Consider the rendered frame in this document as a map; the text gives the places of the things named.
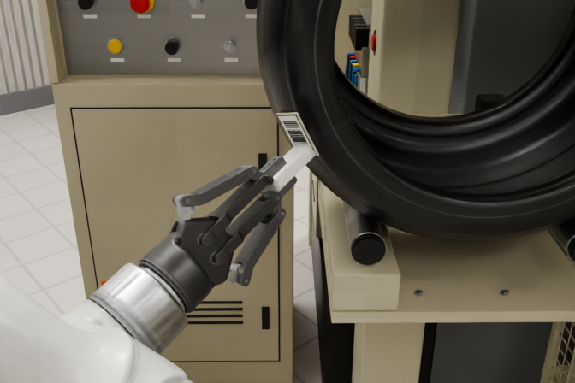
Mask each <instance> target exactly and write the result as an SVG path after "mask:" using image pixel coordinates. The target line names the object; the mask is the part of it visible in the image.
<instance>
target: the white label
mask: <svg viewBox="0 0 575 383"><path fill-rule="evenodd" d="M276 116H277V118H278V120H279V122H280V123H281V125H282V128H283V129H284V131H285V133H286V134H287V137H288V139H289V141H290V143H291V145H292V146H293V147H294V146H295V145H301V144H310V145H311V147H312V148H313V150H314V151H315V152H316V156H319V154H318V152H317V149H316V147H315V145H314V144H313V142H312V140H311V137H310V135H309V134H308V132H307V131H306V129H305V126H304V124H303V122H302V120H301V119H300V117H299V114H298V112H295V113H276Z"/></svg>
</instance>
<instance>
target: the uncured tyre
mask: <svg viewBox="0 0 575 383"><path fill-rule="evenodd" d="M341 1H342V0H258V6H257V21H256V33H257V48H258V61H259V67H260V72H261V76H262V80H263V83H264V89H265V92H266V95H267V98H268V100H269V103H270V107H271V109H272V111H273V114H274V116H275V118H276V120H277V123H278V125H279V127H280V129H281V130H282V132H283V134H284V136H285V137H286V139H287V141H288V142H289V143H290V141H289V139H288V136H287V134H286V133H285V131H284V129H283V128H282V125H281V123H280V122H279V120H278V118H277V116H276V113H295V112H298V114H299V117H300V119H301V120H302V122H303V124H304V126H305V129H306V131H307V132H308V134H309V135H310V137H311V140H312V142H313V144H314V145H315V147H316V149H317V152H318V154H319V156H314V157H313V158H312V159H311V160H310V161H309V162H308V163H307V164H306V166H307V167H308V168H309V169H310V170H311V171H312V173H313V174H314V175H315V176H316V177H317V178H318V179H319V180H320V181H321V182H322V183H323V184H324V185H325V186H326V187H327V188H329V189H330V190H331V191H332V192H333V193H334V194H335V195H336V196H337V197H339V198H340V199H341V200H343V201H344V202H345V203H347V204H348V205H350V206H351V207H353V208H354V209H356V210H357V211H359V212H361V213H362V214H364V215H367V216H369V217H370V218H371V219H373V220H375V221H379V222H381V223H382V224H385V225H387V226H389V227H393V228H395V229H398V230H401V231H403V232H407V233H412V234H415V235H419V236H423V237H427V238H432V239H443V240H452V241H490V240H498V239H510V238H516V237H520V236H525V235H528V234H532V233H538V232H541V231H544V230H547V229H550V228H552V227H557V226H559V225H561V224H564V223H566V222H569V221H572V220H574V219H575V5H574V9H573V11H572V16H571V19H570V21H569V23H568V26H567V28H566V31H565V33H564V35H563V37H562V39H561V41H560V42H559V44H558V45H557V47H556V49H555V50H554V52H553V54H552V55H551V56H550V58H549V59H548V60H547V61H546V62H545V64H544V65H543V66H542V67H541V68H540V69H539V70H538V72H537V73H536V74H535V75H534V76H533V77H532V78H530V79H529V80H528V81H527V82H526V83H525V84H523V85H522V86H521V87H520V88H519V89H518V90H516V91H515V92H513V93H512V94H510V95H508V96H507V97H505V98H503V99H502V100H500V101H498V102H496V103H493V104H491V105H490V106H488V107H485V108H483V109H479V110H476V111H473V112H470V113H466V114H463V115H454V116H446V117H425V116H417V115H409V114H405V113H402V112H399V111H396V110H393V109H390V108H388V107H386V106H384V105H382V104H380V103H378V102H376V101H375V100H373V99H371V98H370V97H368V96H367V95H365V94H364V93H363V92H362V91H361V90H360V89H359V88H357V87H356V86H355V85H354V84H353V83H352V82H351V81H350V79H349V78H348V77H347V76H346V75H345V74H344V73H343V72H342V70H341V69H340V67H339V66H338V64H337V62H336V61H335V29H336V23H337V19H338V14H339V11H340V7H341ZM290 145H291V143H290ZM291 146H292V145H291ZM292 148H293V146H292Z"/></svg>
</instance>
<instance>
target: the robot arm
mask: <svg viewBox="0 0 575 383"><path fill-rule="evenodd" d="M315 155H316V152H315V151H314V150H313V148H312V147H311V145H310V144H301V145H295V146H294V147H293V148H292V149H291V150H290V151H289V152H288V153H287V154H286V155H285V156H276V157H273V158H271V159H270V160H269V161H268V162H267V163H266V164H265V165H264V166H263V167H262V168H261V169H260V170H259V171H258V169H257V168H256V167H255V166H240V167H238V168H236V169H234V170H232V171H230V172H229V173H227V174H225V175H223V176H221V177H220V178H218V179H216V180H213V181H212V182H210V183H209V184H207V185H205V186H202V187H200V188H199V189H198V190H196V191H193V192H191V193H185V194H178V195H174V196H173V198H172V203H173V205H175V206H177V216H178V221H176V222H175V224H174V225H173V227H172V229H171V232H170V233H169V235H168V236H167V237H166V238H164V239H163V240H162V241H160V242H159V243H158V244H157V245H156V246H155V247H154V248H153V249H152V250H151V251H150V252H148V253H147V254H146V255H145V256H144V257H143V258H142V259H141V260H140V261H139V266H138V265H136V264H133V263H128V264H126V265H124V266H123V267H122V268H121V269H120V270H119V271H118V272H117V273H116V274H114V275H113V276H112V277H111V278H110V279H109V280H108V281H107V282H106V283H105V284H103V285H102V286H101V287H100V288H99V289H98V290H97V291H95V292H94V293H93V294H92V295H91V296H90V297H89V298H88V299H87V300H86V301H85V302H84V303H82V304H81V305H80V306H78V307H77V308H75V309H73V310H71V311H69V312H68V313H66V314H64V315H61V316H59V317H57V316H56V315H54V314H53V313H51V312H50V311H49V310H48V309H46V308H45V307H44V306H42V305H41V304H40V303H38V302H37V301H35V300H34V299H33V298H31V297H30V296H29V295H27V294H26V293H25V292H24V291H22V290H21V289H20V288H19V287H18V286H16V285H15V284H13V283H12V282H11V281H10V280H8V279H7V278H6V277H4V276H3V275H2V274H0V383H193V382H192V381H190V380H189V379H188V378H187V375H186V373H185V372H184V371H183V370H182V369H181V368H179V367H178V366H176V365H175V364H173V363H172V362H171V361H169V360H167V359H166V358H164V357H163V356H160V354H161V353H162V352H163V351H164V350H165V349H166V348H167V347H168V346H169V345H170V344H171V343H172V342H173V341H174V340H175V339H176V337H177V336H178V335H179V334H180V333H181V332H182V331H183V330H184V329H185V328H186V327H187V324H188V321H187V315H186V313H191V312H192V311H193V310H194V309H195V308H196V307H197V306H198V305H199V304H200V303H201V302H202V301H203V300H204V299H205V298H206V297H207V296H208V295H209V294H210V292H211V290H212V288H213V287H215V286H217V285H221V284H222V283H224V282H225V281H226V280H228V281H231V282H232V283H234V284H237V285H240V286H248V285H249V283H250V281H251V277H252V272H253V269H254V267H255V265H256V263H257V262H258V260H259V258H260V257H261V256H262V254H263V252H264V250H265V249H266V247H267V245H268V244H269V242H270V241H271V239H272V238H273V236H274V234H275V233H276V231H277V229H278V227H279V226H280V225H281V223H282V221H283V220H284V218H285V216H286V211H285V209H283V208H282V203H281V200H282V197H283V196H284V195H285V194H286V193H287V192H288V191H289V190H290V189H291V188H292V187H293V186H294V185H295V184H296V182H297V180H298V179H297V178H296V176H295V175H296V174H297V173H298V172H299V171H300V170H301V169H302V168H303V167H304V166H305V165H306V164H307V163H308V162H309V161H310V160H311V159H312V158H313V157H314V156H315ZM241 184H242V185H241ZM239 185H241V186H240V187H239V188H238V189H237V190H236V191H235V192H234V193H233V194H232V195H230V196H229V197H228V198H227V199H226V200H225V201H224V202H223V203H222V204H221V205H220V206H219V207H218V208H217V209H216V210H214V211H212V212H210V213H209V214H208V215H207V216H206V217H198V218H190V217H191V215H192V214H193V213H196V212H197V211H198V210H199V205H203V204H206V203H208V202H210V201H212V200H214V199H215V198H217V197H220V196H221V195H222V194H224V193H226V192H229V191H230V190H232V189H234V188H235V187H236V186H239ZM262 190H264V191H267V192H263V191H262ZM259 193H260V194H261V196H260V197H259V198H258V199H257V200H256V201H255V202H254V203H252V204H251V205H250V206H249V207H248V208H247V209H246V210H245V211H244V212H243V213H242V214H241V215H240V216H239V217H238V218H237V219H236V220H235V221H234V222H233V223H232V220H233V219H234V218H235V217H236V216H237V215H238V214H239V213H240V212H241V211H242V210H243V209H244V208H245V207H246V206H247V205H248V204H249V203H250V202H251V201H252V200H253V199H254V198H255V197H256V196H257V195H258V194H259ZM231 223H232V224H231ZM230 224H231V225H230ZM229 225H230V226H229ZM228 226H229V227H228ZM254 227H255V228H254ZM253 228H254V230H253V231H252V233H251V235H250V237H249V238H248V240H247V241H246V243H245V244H244V246H243V247H242V249H241V250H240V253H239V254H238V256H237V257H236V258H235V260H234V263H233V264H231V262H232V259H233V255H234V251H235V250H236V249H237V248H238V247H239V246H240V245H241V244H242V243H243V242H244V238H245V236H246V235H247V234H248V233H249V232H250V231H251V230H252V229H253Z"/></svg>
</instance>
